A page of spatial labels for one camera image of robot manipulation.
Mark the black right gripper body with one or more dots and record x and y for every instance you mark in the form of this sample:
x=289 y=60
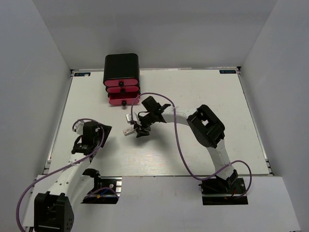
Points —
x=147 y=121

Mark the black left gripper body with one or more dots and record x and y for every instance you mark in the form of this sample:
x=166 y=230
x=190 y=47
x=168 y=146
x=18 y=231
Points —
x=98 y=139

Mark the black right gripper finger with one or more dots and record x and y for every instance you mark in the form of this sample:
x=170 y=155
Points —
x=143 y=132
x=137 y=127

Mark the white staples box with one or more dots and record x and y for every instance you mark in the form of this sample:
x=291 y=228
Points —
x=128 y=131

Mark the pink bottom drawer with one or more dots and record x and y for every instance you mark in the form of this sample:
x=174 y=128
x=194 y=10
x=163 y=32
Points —
x=123 y=99

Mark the pink drawer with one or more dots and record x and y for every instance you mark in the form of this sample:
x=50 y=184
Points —
x=121 y=82
x=125 y=89
x=123 y=99

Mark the pink top drawer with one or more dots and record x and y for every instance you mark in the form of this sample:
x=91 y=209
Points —
x=121 y=82

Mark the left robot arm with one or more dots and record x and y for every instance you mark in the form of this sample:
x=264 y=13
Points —
x=53 y=210

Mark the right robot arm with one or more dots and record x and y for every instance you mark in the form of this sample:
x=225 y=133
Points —
x=206 y=127

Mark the black drawer cabinet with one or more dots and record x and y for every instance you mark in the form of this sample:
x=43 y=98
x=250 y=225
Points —
x=121 y=66

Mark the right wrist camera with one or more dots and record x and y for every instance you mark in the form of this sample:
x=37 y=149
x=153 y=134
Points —
x=132 y=119

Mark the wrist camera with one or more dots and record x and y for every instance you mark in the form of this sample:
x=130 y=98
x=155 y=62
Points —
x=132 y=119
x=78 y=127

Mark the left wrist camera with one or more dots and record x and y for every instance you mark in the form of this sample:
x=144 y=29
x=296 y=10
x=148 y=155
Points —
x=78 y=127

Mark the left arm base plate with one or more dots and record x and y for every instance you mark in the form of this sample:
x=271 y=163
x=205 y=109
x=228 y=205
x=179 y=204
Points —
x=107 y=190

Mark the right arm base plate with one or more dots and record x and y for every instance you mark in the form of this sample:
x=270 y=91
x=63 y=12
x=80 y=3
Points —
x=214 y=193

